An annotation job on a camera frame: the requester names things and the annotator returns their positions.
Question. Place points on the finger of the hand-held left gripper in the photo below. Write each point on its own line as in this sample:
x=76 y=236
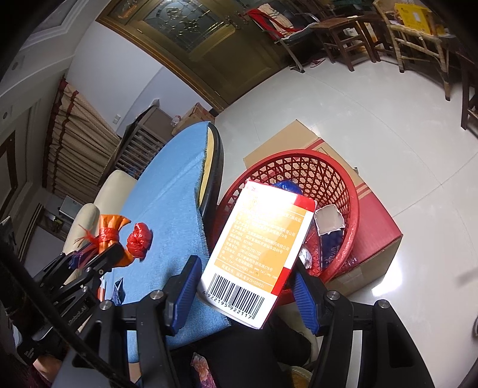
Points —
x=108 y=255
x=61 y=263

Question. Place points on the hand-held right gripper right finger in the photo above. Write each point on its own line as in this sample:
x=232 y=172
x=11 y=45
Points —
x=304 y=298

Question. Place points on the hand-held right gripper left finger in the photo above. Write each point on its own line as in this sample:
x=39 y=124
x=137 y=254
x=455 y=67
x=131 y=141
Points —
x=185 y=294

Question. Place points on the orange plastic bag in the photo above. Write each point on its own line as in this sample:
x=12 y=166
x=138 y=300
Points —
x=112 y=222

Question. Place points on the blue silver foil packet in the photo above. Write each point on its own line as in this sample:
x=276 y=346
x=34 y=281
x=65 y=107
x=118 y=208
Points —
x=330 y=242

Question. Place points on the orange white carton box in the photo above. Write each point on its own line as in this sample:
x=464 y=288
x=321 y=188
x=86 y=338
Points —
x=257 y=242

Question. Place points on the red plastic basket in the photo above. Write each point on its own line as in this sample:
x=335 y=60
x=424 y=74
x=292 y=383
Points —
x=347 y=209

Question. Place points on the person's left hand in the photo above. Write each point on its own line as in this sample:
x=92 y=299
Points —
x=48 y=367

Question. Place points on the red plastic bag ball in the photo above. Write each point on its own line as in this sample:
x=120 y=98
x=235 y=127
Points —
x=139 y=240

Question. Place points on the small dark packet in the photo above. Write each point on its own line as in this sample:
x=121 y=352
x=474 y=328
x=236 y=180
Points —
x=119 y=293

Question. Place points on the cream chair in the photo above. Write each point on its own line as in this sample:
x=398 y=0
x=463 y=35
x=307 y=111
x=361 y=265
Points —
x=112 y=186
x=80 y=227

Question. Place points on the grey metal box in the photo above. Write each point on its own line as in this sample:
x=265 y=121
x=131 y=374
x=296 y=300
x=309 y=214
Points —
x=69 y=208

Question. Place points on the tan woven item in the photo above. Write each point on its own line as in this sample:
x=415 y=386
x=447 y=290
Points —
x=300 y=377

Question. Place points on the floral cloth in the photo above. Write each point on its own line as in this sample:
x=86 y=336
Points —
x=203 y=373

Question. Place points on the blue tablecloth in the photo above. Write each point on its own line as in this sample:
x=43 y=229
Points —
x=175 y=209

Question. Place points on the cardboard box with red print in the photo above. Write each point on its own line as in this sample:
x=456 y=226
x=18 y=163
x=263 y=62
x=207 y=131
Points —
x=377 y=238

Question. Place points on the beige curtain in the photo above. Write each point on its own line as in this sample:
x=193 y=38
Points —
x=78 y=149

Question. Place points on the blue plastic bag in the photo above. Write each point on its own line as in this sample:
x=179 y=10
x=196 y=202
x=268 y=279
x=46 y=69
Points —
x=287 y=186

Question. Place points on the wooden slatted cabinet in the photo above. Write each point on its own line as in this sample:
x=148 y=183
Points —
x=142 y=145

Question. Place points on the round table with black rim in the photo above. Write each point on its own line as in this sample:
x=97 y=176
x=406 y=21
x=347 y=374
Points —
x=218 y=164

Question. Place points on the small brown cardboard box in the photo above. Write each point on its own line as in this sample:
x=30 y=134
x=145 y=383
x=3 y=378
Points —
x=194 y=115

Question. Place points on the wooden glass door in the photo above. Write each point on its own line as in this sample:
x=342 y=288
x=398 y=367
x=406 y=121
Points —
x=231 y=67

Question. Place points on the pink slipper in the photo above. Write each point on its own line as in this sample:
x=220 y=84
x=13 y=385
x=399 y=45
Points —
x=316 y=63

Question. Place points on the dark wooden stool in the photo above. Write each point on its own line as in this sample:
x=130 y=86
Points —
x=336 y=24

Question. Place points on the bamboo chair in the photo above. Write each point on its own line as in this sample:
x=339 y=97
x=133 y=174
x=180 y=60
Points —
x=410 y=43

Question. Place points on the red striped cloth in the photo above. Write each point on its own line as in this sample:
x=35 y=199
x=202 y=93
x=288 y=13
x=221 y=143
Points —
x=272 y=18

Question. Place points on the dark wooden side table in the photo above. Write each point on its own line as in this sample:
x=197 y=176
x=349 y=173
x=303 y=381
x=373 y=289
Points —
x=368 y=20

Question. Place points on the yellow box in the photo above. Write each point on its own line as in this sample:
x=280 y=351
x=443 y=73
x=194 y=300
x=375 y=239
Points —
x=410 y=16

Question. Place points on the metal frame chair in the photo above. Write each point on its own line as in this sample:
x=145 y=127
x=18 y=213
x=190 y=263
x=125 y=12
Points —
x=295 y=56

